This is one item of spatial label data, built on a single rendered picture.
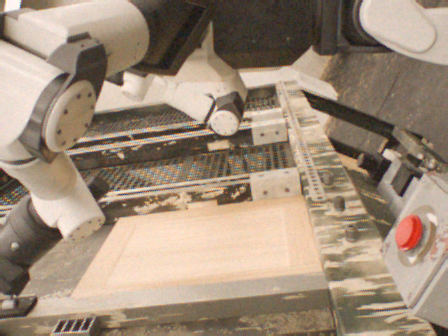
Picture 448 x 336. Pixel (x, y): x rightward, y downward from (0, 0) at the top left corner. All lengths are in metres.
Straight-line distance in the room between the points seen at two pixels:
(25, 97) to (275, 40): 0.49
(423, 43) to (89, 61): 0.60
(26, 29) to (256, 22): 0.42
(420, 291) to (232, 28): 0.52
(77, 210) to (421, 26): 0.65
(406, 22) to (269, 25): 0.24
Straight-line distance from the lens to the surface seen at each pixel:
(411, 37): 0.87
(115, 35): 0.53
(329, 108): 2.65
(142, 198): 1.17
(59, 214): 0.68
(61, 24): 0.48
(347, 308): 0.70
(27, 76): 0.45
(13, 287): 0.80
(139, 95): 1.21
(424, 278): 0.47
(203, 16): 0.68
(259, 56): 0.81
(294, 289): 0.76
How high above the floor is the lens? 1.17
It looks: 3 degrees down
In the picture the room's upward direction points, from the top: 69 degrees counter-clockwise
